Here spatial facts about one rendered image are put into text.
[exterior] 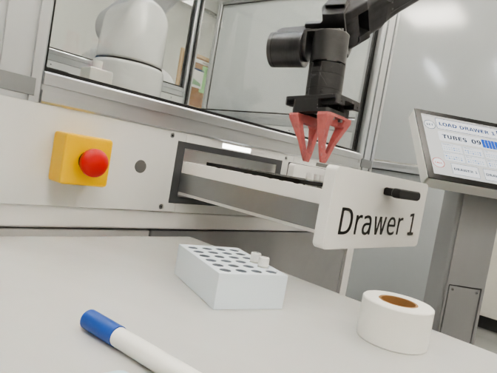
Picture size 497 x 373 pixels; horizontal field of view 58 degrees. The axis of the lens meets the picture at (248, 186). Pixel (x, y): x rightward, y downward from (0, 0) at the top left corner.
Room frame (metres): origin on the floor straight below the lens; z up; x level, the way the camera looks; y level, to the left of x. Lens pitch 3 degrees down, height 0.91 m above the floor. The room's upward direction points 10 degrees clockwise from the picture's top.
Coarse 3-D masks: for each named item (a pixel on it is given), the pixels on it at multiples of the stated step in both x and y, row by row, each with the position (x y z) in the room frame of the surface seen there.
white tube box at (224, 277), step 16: (192, 256) 0.51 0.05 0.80; (208, 256) 0.52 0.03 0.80; (224, 256) 0.53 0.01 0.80; (240, 256) 0.54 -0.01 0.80; (176, 272) 0.55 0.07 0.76; (192, 272) 0.50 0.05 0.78; (208, 272) 0.47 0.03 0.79; (224, 272) 0.45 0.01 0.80; (240, 272) 0.46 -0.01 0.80; (256, 272) 0.48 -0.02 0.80; (272, 272) 0.50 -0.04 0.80; (192, 288) 0.50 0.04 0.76; (208, 288) 0.46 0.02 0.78; (224, 288) 0.45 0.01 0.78; (240, 288) 0.46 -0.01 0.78; (256, 288) 0.47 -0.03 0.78; (272, 288) 0.48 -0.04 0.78; (208, 304) 0.46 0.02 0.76; (224, 304) 0.45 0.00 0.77; (240, 304) 0.46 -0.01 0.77; (256, 304) 0.47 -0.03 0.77; (272, 304) 0.48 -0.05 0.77
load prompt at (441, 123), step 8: (440, 120) 1.57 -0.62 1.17; (448, 120) 1.58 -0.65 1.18; (440, 128) 1.54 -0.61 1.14; (448, 128) 1.55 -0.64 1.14; (456, 128) 1.56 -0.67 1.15; (464, 128) 1.57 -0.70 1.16; (472, 128) 1.58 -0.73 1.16; (480, 128) 1.58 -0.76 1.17; (488, 128) 1.59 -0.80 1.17; (488, 136) 1.56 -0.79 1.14; (496, 136) 1.57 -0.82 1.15
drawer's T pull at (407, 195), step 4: (388, 188) 0.66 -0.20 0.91; (392, 188) 0.66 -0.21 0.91; (396, 188) 0.63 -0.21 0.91; (384, 192) 0.67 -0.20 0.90; (388, 192) 0.66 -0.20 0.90; (392, 192) 0.63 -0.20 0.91; (396, 192) 0.63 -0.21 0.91; (400, 192) 0.63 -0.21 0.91; (404, 192) 0.64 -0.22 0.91; (408, 192) 0.65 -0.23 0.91; (412, 192) 0.65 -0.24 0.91; (416, 192) 0.67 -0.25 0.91; (392, 196) 0.63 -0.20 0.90; (396, 196) 0.63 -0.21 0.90; (400, 196) 0.63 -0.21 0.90; (404, 196) 0.64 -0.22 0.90; (408, 196) 0.65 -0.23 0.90; (412, 196) 0.66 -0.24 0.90; (416, 196) 0.67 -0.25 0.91; (420, 196) 0.68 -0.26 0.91; (412, 200) 0.66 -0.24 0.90; (416, 200) 0.67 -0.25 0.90
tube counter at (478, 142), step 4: (472, 140) 1.54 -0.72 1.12; (476, 140) 1.54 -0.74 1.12; (480, 140) 1.54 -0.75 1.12; (484, 140) 1.55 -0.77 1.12; (488, 140) 1.55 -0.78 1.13; (472, 144) 1.52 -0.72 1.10; (476, 144) 1.53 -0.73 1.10; (480, 144) 1.53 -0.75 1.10; (484, 144) 1.53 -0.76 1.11; (488, 144) 1.54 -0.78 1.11; (492, 144) 1.54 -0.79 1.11; (496, 144) 1.54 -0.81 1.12; (488, 148) 1.53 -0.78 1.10; (492, 148) 1.53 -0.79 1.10; (496, 148) 1.53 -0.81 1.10
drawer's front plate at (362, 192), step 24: (336, 168) 0.57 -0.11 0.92; (336, 192) 0.58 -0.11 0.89; (360, 192) 0.62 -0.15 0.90; (336, 216) 0.58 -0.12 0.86; (384, 216) 0.68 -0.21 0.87; (408, 216) 0.74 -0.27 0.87; (336, 240) 0.59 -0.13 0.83; (360, 240) 0.64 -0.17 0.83; (384, 240) 0.69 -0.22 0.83; (408, 240) 0.75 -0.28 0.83
